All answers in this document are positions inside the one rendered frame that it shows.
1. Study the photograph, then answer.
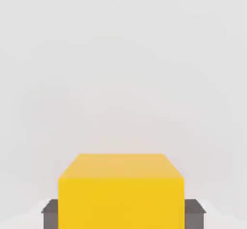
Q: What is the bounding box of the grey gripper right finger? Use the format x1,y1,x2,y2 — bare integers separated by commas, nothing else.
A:
184,199,230,229

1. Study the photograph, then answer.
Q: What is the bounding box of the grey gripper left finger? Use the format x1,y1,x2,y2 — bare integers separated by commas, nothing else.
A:
19,199,59,229

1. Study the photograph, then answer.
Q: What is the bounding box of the small yellow cube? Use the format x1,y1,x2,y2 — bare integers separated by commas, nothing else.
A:
58,153,185,229

